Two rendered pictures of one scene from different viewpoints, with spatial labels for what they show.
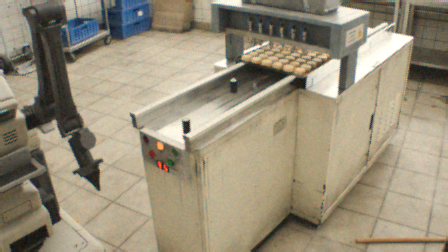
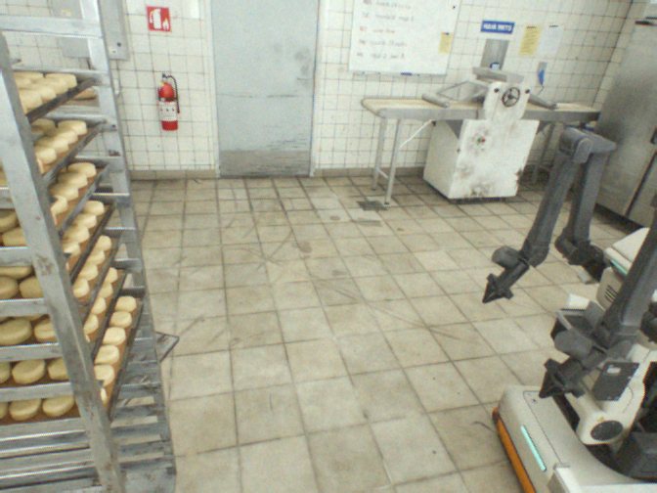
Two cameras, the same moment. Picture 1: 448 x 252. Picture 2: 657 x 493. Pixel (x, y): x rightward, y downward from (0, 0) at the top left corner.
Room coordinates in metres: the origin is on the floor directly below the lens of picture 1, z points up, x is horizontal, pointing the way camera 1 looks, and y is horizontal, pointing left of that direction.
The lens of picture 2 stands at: (1.27, -0.61, 1.66)
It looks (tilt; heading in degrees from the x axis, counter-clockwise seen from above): 30 degrees down; 134
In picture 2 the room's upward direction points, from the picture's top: 5 degrees clockwise
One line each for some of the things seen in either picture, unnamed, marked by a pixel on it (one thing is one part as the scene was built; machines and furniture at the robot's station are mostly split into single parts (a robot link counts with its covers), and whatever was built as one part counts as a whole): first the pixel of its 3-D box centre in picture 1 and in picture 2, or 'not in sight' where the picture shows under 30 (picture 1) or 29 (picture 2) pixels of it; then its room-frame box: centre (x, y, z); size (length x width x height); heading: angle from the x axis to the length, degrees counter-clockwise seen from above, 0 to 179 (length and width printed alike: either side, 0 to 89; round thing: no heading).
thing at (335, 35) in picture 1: (287, 38); not in sight; (2.04, -0.31, 1.01); 0.72 x 0.33 x 0.34; 50
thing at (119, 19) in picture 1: (126, 12); not in sight; (5.96, 1.42, 0.30); 0.60 x 0.40 x 0.20; 150
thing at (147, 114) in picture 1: (275, 52); not in sight; (2.22, -0.27, 0.87); 2.01 x 0.03 x 0.07; 140
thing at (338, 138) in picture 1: (323, 110); not in sight; (2.40, -0.62, 0.42); 1.28 x 0.72 x 0.84; 140
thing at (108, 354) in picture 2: not in sight; (106, 355); (0.47, -0.43, 0.96); 0.05 x 0.05 x 0.02
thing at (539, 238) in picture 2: not in sight; (551, 201); (0.90, 0.83, 1.18); 0.11 x 0.06 x 0.43; 137
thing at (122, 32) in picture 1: (127, 26); not in sight; (5.96, 1.42, 0.10); 0.60 x 0.40 x 0.20; 148
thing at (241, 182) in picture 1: (226, 178); not in sight; (1.65, 0.01, 0.45); 0.70 x 0.34 x 0.90; 140
